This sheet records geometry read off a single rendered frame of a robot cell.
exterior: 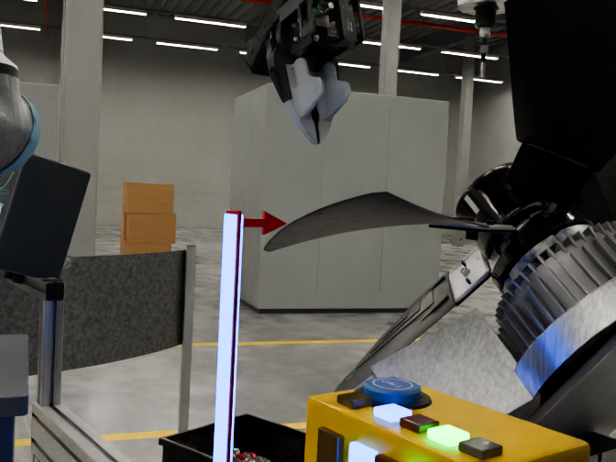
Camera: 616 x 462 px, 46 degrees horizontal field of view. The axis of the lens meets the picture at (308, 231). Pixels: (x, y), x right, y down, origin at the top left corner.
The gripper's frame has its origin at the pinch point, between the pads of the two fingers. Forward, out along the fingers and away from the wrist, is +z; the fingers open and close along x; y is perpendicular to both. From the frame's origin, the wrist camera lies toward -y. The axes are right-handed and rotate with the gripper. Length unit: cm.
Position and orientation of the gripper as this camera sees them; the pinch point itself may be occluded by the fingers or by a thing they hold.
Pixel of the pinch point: (312, 135)
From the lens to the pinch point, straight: 81.4
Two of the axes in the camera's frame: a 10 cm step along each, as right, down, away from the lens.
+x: 8.2, 0.0, 5.8
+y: 5.6, -2.2, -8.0
